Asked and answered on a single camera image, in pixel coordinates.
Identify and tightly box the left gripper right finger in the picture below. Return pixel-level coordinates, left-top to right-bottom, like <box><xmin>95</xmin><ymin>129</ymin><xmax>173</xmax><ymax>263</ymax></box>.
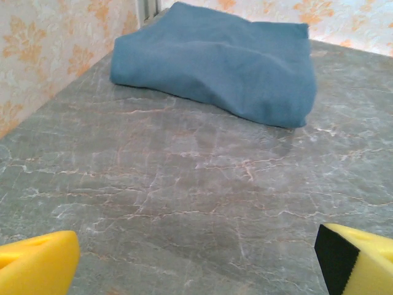
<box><xmin>314</xmin><ymin>223</ymin><xmax>393</xmax><ymax>295</ymax></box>

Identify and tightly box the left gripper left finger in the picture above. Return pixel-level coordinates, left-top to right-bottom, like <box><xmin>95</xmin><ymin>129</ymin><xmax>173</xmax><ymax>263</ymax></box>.
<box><xmin>0</xmin><ymin>230</ymin><xmax>81</xmax><ymax>295</ymax></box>

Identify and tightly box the blue t-shirt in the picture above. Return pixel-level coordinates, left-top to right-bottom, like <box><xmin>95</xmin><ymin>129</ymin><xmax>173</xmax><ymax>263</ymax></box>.
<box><xmin>109</xmin><ymin>1</ymin><xmax>317</xmax><ymax>129</ymax></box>

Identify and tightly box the aluminium corner post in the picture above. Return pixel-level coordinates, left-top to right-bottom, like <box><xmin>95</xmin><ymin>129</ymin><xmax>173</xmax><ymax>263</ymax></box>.
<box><xmin>136</xmin><ymin>0</ymin><xmax>162</xmax><ymax>25</ymax></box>

